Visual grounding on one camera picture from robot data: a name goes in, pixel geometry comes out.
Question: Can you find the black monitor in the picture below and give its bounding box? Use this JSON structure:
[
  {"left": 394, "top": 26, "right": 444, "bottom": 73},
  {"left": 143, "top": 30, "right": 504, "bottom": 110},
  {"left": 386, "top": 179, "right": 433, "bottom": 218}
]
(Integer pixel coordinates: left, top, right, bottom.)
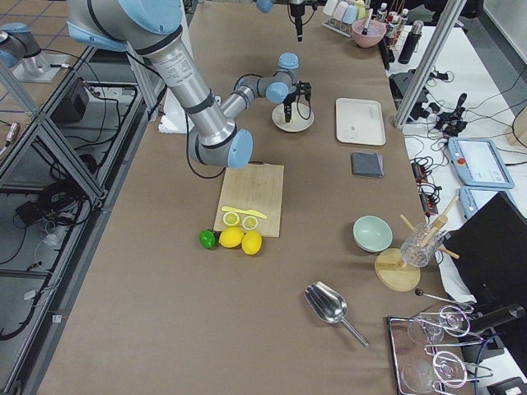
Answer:
[{"left": 445, "top": 192, "right": 526, "bottom": 308}]

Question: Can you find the pink bowl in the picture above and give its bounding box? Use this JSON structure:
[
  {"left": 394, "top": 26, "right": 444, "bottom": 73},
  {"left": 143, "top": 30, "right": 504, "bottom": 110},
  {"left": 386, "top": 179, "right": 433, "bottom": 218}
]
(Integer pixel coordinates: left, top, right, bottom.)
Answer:
[{"left": 352, "top": 20, "right": 386, "bottom": 48}]

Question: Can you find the whole yellow lemon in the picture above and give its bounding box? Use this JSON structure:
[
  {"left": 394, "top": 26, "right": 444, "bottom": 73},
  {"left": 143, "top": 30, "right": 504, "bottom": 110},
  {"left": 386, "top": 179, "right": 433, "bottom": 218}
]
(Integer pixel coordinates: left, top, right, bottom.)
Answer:
[
  {"left": 218, "top": 226, "right": 245, "bottom": 249},
  {"left": 241, "top": 230, "right": 263, "bottom": 255}
]

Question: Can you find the upper whole yellow lemon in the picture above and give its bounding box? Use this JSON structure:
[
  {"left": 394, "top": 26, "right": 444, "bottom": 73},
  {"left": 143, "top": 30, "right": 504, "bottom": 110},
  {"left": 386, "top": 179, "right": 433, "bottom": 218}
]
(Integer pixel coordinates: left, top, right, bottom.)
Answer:
[{"left": 218, "top": 226, "right": 245, "bottom": 249}]

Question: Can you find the aluminium frame post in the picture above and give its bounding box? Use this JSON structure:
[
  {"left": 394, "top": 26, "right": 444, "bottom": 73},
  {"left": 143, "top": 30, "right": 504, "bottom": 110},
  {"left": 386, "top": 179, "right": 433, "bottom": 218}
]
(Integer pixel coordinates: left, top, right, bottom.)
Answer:
[{"left": 394, "top": 0, "right": 466, "bottom": 130}]

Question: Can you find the grey folded cloth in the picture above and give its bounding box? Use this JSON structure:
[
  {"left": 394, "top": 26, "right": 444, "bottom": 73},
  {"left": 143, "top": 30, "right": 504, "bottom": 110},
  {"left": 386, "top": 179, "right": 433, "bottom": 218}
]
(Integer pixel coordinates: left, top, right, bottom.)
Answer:
[{"left": 351, "top": 151, "right": 384, "bottom": 178}]

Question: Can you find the lower lemon half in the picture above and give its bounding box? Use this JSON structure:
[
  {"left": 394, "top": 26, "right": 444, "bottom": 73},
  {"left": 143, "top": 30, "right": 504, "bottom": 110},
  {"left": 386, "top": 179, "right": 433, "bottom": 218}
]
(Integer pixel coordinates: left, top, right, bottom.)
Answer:
[{"left": 241, "top": 216, "right": 259, "bottom": 231}]

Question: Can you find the yellow plastic knife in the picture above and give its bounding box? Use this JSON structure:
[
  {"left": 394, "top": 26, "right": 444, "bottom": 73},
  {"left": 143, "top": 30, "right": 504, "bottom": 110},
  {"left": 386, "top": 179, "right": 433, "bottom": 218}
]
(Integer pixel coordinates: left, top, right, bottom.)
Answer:
[{"left": 222, "top": 206, "right": 268, "bottom": 219}]

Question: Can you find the pastel cup row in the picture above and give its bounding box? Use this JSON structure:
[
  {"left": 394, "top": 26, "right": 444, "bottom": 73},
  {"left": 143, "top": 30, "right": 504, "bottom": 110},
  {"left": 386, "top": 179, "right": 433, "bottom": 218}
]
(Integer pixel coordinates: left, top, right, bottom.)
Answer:
[{"left": 323, "top": 0, "right": 366, "bottom": 25}]

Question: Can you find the wooden cup rack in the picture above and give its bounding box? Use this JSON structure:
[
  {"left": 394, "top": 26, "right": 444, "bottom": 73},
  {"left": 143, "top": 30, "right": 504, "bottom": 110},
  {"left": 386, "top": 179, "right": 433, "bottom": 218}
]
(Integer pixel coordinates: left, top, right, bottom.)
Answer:
[{"left": 375, "top": 195, "right": 459, "bottom": 291}]

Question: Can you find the black thermos bottle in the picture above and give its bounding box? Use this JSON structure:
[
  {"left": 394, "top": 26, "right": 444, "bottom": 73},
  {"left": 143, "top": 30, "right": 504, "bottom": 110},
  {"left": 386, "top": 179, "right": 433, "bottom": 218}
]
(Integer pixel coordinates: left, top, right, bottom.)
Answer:
[{"left": 398, "top": 21, "right": 424, "bottom": 64}]

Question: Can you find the metal wire glass rack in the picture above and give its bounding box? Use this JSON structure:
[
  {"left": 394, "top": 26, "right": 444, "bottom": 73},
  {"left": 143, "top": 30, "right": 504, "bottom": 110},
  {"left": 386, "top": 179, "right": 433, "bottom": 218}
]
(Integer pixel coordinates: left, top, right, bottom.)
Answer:
[{"left": 387, "top": 304, "right": 493, "bottom": 394}]

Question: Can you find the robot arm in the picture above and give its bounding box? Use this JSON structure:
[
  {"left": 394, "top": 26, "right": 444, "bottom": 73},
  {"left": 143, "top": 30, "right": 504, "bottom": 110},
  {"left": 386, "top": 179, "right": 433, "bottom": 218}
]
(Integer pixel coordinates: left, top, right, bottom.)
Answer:
[
  {"left": 67, "top": 0, "right": 299, "bottom": 168},
  {"left": 1, "top": 22, "right": 311, "bottom": 123}
]

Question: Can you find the cream rectangular tray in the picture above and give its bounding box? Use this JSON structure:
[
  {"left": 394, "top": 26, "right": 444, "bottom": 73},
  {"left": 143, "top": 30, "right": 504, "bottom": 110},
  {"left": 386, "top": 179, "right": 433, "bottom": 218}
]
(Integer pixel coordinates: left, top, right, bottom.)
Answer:
[{"left": 335, "top": 98, "right": 386, "bottom": 146}]

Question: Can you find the cream round plate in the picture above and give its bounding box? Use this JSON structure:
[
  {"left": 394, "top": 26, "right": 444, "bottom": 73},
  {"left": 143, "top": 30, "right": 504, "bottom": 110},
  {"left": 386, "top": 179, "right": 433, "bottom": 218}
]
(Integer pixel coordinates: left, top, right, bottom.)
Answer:
[{"left": 272, "top": 102, "right": 315, "bottom": 132}]

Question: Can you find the lower whole yellow lemon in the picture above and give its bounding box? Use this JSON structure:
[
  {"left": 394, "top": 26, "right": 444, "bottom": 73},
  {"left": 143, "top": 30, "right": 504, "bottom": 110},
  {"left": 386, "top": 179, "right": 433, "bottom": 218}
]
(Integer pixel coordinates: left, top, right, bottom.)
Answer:
[{"left": 241, "top": 230, "right": 263, "bottom": 255}]

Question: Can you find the upper lemon half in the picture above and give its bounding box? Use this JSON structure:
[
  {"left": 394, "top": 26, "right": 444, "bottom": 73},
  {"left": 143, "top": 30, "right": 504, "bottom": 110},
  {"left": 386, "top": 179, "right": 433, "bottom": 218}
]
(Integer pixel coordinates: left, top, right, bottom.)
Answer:
[{"left": 222, "top": 211, "right": 241, "bottom": 227}]

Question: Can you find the lemon half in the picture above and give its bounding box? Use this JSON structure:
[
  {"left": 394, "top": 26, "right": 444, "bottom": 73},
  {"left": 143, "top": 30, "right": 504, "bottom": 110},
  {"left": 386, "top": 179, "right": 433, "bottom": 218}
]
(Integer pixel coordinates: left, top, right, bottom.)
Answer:
[
  {"left": 241, "top": 216, "right": 259, "bottom": 231},
  {"left": 222, "top": 211, "right": 241, "bottom": 227}
]

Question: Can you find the wooden cutting board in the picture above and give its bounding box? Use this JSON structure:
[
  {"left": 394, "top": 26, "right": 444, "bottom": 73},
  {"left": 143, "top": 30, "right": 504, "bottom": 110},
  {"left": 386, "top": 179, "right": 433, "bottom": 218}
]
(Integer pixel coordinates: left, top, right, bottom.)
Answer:
[{"left": 213, "top": 164, "right": 284, "bottom": 238}]

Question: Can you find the clear glass cup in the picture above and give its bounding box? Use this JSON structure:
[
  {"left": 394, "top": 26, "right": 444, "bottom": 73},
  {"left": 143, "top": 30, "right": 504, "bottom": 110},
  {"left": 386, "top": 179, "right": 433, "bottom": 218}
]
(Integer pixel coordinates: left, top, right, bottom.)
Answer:
[{"left": 400, "top": 223, "right": 445, "bottom": 267}]

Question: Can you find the lower teach pendant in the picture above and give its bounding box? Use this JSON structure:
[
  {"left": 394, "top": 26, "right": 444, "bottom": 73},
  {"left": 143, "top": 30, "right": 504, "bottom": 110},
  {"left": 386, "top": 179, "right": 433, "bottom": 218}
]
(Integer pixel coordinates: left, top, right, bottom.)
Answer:
[{"left": 459, "top": 186, "right": 515, "bottom": 220}]

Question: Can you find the metal scoop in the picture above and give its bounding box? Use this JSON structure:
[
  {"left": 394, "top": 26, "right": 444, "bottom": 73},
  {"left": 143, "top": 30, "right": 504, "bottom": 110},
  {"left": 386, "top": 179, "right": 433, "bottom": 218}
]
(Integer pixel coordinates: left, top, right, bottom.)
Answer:
[{"left": 304, "top": 281, "right": 370, "bottom": 348}]

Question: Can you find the teach pendant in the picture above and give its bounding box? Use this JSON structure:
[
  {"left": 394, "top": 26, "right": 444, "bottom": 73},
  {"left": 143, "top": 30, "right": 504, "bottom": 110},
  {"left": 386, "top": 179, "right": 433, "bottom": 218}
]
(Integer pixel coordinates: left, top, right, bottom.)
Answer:
[
  {"left": 459, "top": 186, "right": 515, "bottom": 220},
  {"left": 447, "top": 137, "right": 515, "bottom": 189}
]

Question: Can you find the green lime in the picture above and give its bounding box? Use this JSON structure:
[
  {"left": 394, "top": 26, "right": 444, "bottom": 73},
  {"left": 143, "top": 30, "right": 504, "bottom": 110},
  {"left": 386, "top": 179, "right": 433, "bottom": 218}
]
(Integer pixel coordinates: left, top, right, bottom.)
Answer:
[{"left": 198, "top": 229, "right": 221, "bottom": 249}]

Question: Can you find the mint green bowl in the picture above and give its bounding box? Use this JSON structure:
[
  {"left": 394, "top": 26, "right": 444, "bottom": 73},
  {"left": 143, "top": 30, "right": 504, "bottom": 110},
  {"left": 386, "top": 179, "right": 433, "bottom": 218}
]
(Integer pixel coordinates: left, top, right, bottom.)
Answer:
[{"left": 352, "top": 216, "right": 393, "bottom": 253}]

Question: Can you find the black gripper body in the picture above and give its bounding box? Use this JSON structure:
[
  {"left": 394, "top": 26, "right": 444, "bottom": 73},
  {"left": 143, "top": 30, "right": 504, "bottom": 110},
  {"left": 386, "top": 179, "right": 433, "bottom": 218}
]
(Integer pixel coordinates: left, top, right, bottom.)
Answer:
[
  {"left": 283, "top": 93, "right": 295, "bottom": 114},
  {"left": 296, "top": 81, "right": 311, "bottom": 101}
]

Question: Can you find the upper teach pendant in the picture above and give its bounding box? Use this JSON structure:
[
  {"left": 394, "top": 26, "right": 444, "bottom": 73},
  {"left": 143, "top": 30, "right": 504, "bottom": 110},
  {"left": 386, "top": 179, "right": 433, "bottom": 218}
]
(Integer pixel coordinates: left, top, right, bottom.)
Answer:
[{"left": 447, "top": 137, "right": 515, "bottom": 189}]

